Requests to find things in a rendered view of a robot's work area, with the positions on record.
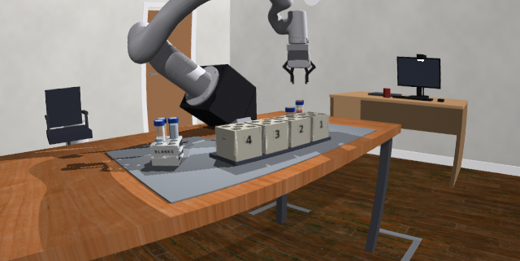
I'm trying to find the water blank tube with white cap dot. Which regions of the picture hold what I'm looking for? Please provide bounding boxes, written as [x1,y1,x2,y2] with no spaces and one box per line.
[168,117,179,139]

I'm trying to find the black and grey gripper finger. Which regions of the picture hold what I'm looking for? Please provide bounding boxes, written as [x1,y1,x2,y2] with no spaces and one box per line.
[282,60,294,84]
[305,61,316,85]

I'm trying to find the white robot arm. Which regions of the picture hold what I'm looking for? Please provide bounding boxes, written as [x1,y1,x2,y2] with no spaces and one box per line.
[128,0,309,106]

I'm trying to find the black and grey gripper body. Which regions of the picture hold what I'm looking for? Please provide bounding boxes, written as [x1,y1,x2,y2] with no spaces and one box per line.
[288,50,310,68]

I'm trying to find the cream bucket adapter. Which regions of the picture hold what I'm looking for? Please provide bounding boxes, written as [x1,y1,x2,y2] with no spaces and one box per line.
[295,111,329,141]
[270,115,310,148]
[245,119,288,154]
[215,123,262,162]

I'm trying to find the white tube rack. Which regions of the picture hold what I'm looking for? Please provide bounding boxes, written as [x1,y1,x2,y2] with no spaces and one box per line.
[150,136,184,166]

